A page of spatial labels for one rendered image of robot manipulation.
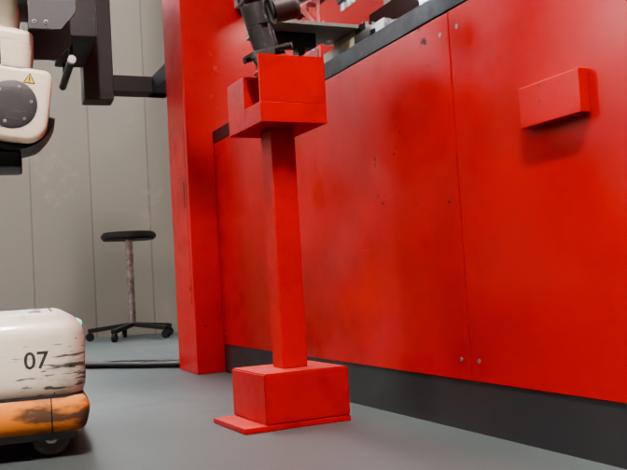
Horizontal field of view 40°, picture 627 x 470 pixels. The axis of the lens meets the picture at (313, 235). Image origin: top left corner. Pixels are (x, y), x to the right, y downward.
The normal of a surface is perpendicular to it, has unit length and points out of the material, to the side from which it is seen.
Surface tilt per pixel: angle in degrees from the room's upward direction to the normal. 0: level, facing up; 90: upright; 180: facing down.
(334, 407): 90
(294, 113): 90
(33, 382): 95
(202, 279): 90
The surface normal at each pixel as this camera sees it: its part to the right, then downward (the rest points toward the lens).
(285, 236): 0.43, -0.07
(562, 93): -0.91, 0.04
